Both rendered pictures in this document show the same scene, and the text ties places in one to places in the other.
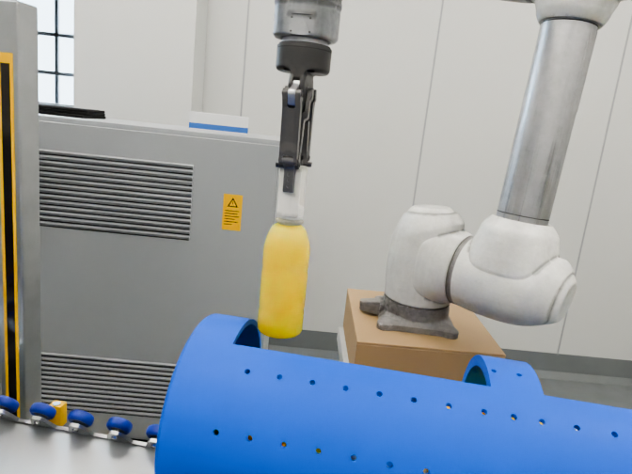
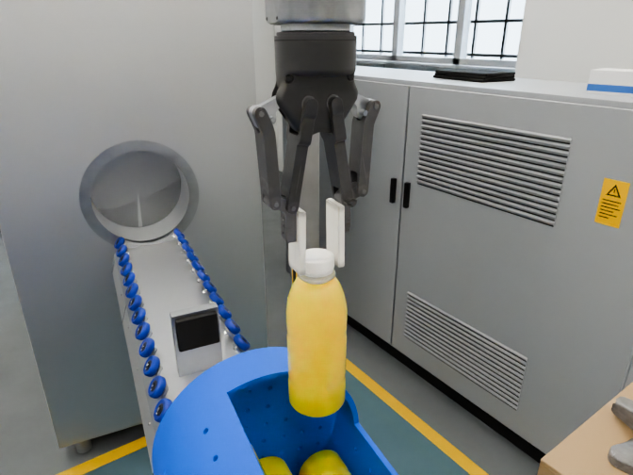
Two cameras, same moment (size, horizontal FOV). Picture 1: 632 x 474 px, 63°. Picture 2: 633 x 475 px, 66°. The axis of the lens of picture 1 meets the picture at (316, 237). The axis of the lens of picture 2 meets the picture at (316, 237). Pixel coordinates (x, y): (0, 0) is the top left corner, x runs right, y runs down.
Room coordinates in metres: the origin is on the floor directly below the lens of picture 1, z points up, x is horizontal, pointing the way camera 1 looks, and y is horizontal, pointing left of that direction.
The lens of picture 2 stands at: (0.48, -0.36, 1.63)
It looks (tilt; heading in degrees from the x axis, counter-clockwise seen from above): 23 degrees down; 57
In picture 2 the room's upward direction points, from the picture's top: straight up
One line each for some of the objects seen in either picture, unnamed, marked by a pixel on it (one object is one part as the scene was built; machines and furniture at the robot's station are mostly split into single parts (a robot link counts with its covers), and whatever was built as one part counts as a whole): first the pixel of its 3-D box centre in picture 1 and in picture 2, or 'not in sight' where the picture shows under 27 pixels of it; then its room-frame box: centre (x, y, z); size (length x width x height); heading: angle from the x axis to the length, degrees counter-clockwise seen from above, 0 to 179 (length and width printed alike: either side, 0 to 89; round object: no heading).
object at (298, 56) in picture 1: (302, 78); (316, 82); (0.74, 0.04, 1.59); 0.08 x 0.07 x 0.09; 173
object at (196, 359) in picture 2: not in sight; (198, 341); (0.75, 0.54, 1.00); 0.10 x 0.04 x 0.15; 173
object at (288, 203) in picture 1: (289, 192); (297, 239); (0.72, 0.04, 1.43); 0.03 x 0.01 x 0.07; 83
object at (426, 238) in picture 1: (428, 252); not in sight; (1.15, -0.26, 1.27); 0.18 x 0.16 x 0.22; 49
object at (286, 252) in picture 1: (284, 275); (316, 337); (0.74, 0.04, 1.30); 0.07 x 0.07 x 0.19
